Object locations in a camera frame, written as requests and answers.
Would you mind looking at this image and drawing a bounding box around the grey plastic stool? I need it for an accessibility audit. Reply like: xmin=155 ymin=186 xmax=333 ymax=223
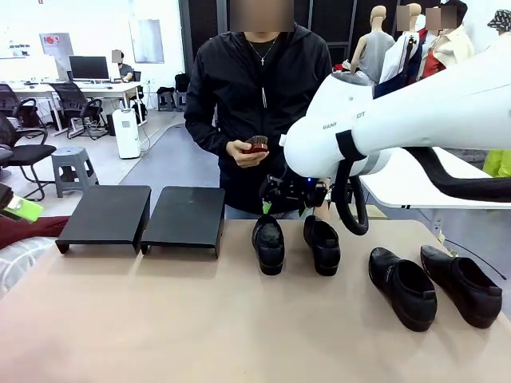
xmin=50 ymin=146 xmax=99 ymax=199

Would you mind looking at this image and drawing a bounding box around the mannequin in cream jacket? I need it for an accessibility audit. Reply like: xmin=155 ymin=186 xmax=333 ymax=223
xmin=418 ymin=0 xmax=476 ymax=79

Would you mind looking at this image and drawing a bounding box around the silver cross necklace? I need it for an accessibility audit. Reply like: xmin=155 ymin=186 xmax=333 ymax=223
xmin=247 ymin=34 xmax=280 ymax=67

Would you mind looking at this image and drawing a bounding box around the person in black jacket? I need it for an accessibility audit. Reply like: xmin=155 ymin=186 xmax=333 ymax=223
xmin=183 ymin=0 xmax=335 ymax=219

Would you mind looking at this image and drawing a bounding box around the person right hand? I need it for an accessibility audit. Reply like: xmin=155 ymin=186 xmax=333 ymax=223
xmin=226 ymin=139 xmax=267 ymax=169

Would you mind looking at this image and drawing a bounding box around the mannequin in white navy jacket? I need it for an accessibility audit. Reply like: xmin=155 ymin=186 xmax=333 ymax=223
xmin=378 ymin=2 xmax=425 ymax=87

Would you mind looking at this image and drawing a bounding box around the black tripod pole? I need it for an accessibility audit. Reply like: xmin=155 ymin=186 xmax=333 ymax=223
xmin=405 ymin=34 xmax=416 ymax=85

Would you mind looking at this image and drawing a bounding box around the black metal shoe stand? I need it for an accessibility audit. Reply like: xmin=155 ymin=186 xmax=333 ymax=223
xmin=140 ymin=186 xmax=227 ymax=259
xmin=54 ymin=185 xmax=153 ymax=255

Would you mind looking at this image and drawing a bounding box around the seated person in dark shirt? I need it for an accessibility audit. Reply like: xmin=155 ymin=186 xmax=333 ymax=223
xmin=111 ymin=49 xmax=136 ymax=83

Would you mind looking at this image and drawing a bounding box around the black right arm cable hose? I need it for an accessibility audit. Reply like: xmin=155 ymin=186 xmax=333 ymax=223
xmin=334 ymin=129 xmax=511 ymax=237

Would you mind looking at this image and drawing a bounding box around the grey wall poster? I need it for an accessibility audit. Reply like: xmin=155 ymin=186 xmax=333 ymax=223
xmin=38 ymin=32 xmax=75 ymax=57

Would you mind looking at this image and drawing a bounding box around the person right forearm black sleeve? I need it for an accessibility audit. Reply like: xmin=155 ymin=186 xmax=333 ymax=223
xmin=187 ymin=131 xmax=235 ymax=180

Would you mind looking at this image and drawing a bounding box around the black leather loafer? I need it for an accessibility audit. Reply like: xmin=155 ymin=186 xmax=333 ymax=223
xmin=303 ymin=215 xmax=343 ymax=277
xmin=252 ymin=215 xmax=286 ymax=276

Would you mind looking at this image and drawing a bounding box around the black computer monitor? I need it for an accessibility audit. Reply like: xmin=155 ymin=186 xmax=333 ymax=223
xmin=68 ymin=55 xmax=109 ymax=84

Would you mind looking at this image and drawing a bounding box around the mannequin in grey tank top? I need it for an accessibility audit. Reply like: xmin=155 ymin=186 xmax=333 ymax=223
xmin=349 ymin=4 xmax=397 ymax=87

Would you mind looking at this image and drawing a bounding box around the dark red cloth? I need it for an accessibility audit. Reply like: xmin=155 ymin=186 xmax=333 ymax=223
xmin=0 ymin=215 xmax=72 ymax=251

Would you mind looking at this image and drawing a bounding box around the white quilted cloth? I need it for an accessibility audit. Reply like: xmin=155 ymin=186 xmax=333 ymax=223
xmin=0 ymin=235 xmax=57 ymax=300

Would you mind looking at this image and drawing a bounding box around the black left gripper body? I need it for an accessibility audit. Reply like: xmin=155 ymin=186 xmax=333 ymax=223
xmin=0 ymin=183 xmax=17 ymax=211

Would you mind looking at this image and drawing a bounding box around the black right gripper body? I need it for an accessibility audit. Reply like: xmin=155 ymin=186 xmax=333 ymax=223
xmin=259 ymin=172 xmax=320 ymax=209

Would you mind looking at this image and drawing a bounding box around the white office desk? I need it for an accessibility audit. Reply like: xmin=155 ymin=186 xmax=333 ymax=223
xmin=0 ymin=79 xmax=144 ymax=132

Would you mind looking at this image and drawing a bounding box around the wooden shoe brush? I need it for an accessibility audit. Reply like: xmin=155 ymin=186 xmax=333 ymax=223
xmin=240 ymin=135 xmax=270 ymax=156

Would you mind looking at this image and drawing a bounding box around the thin black cable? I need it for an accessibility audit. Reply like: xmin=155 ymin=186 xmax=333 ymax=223
xmin=445 ymin=239 xmax=509 ymax=280

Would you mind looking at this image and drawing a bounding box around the black backpack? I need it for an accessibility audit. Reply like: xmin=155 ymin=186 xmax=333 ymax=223
xmin=174 ymin=72 xmax=193 ymax=93

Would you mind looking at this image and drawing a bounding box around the frosted wall panel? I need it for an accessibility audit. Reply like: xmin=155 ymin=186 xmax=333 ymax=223
xmin=128 ymin=18 xmax=165 ymax=65

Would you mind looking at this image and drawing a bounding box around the white air purifier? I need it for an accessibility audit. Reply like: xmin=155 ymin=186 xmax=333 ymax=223
xmin=111 ymin=108 xmax=141 ymax=160

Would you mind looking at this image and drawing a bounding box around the white wall paper sheet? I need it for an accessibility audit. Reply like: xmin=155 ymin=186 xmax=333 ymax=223
xmin=6 ymin=39 xmax=33 ymax=59

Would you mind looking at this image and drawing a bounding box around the black leather ankle shoe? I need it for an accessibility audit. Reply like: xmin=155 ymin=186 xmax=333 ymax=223
xmin=420 ymin=244 xmax=503 ymax=330
xmin=367 ymin=247 xmax=438 ymax=332

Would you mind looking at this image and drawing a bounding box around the neon yellow garment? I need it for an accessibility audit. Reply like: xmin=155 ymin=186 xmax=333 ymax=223
xmin=481 ymin=149 xmax=511 ymax=179

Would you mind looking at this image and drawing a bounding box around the white work table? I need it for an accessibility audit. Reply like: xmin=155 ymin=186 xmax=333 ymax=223
xmin=358 ymin=146 xmax=511 ymax=209

